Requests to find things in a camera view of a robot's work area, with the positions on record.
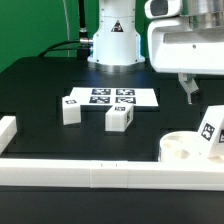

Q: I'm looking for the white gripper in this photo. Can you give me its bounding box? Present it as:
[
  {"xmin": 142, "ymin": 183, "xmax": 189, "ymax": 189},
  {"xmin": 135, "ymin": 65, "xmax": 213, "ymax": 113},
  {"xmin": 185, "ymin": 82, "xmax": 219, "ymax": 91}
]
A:
[{"xmin": 145, "ymin": 0, "xmax": 224, "ymax": 104}]

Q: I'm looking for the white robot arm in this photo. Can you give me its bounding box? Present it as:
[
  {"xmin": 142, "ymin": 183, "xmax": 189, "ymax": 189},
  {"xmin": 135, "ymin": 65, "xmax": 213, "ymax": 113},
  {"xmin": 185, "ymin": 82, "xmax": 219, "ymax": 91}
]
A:
[{"xmin": 88, "ymin": 0, "xmax": 224, "ymax": 94}]

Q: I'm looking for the white marker sheet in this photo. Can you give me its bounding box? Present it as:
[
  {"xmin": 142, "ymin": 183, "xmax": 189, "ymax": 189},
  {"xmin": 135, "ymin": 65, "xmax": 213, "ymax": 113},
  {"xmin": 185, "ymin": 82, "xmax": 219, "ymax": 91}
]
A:
[{"xmin": 71, "ymin": 87, "xmax": 158, "ymax": 107}]

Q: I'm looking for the black cable connector block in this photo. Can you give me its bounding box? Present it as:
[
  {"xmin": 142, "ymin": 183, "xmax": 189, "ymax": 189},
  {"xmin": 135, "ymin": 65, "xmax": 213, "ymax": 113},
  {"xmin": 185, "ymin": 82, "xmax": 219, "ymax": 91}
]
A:
[{"xmin": 77, "ymin": 47, "xmax": 90, "ymax": 60}]

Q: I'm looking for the black thick cable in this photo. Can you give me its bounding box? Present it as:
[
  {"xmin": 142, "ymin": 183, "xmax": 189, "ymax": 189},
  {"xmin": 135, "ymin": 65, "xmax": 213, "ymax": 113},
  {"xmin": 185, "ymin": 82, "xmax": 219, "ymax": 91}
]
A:
[{"xmin": 37, "ymin": 0, "xmax": 94, "ymax": 59}]

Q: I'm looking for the thin white cable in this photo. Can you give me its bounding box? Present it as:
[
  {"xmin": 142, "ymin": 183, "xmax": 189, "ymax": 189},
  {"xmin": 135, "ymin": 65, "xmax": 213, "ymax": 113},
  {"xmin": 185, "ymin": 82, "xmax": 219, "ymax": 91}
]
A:
[{"xmin": 62, "ymin": 0, "xmax": 72, "ymax": 58}]

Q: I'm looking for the white left fence wall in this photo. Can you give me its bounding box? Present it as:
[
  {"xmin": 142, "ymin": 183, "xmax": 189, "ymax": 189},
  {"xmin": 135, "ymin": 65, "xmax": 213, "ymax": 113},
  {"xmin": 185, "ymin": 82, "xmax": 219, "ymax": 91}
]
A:
[{"xmin": 0, "ymin": 116, "xmax": 17, "ymax": 155}]

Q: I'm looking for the white fence wall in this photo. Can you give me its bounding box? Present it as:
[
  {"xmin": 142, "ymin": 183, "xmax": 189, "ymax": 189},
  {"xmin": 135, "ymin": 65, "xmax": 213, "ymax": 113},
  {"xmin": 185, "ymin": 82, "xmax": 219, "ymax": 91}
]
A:
[
  {"xmin": 0, "ymin": 116, "xmax": 17, "ymax": 155},
  {"xmin": 0, "ymin": 158, "xmax": 224, "ymax": 191}
]

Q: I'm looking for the white front fence wall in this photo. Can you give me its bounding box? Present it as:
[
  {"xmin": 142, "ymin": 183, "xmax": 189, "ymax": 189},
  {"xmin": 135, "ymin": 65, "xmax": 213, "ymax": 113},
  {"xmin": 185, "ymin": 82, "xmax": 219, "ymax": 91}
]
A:
[{"xmin": 0, "ymin": 158, "xmax": 224, "ymax": 191}]

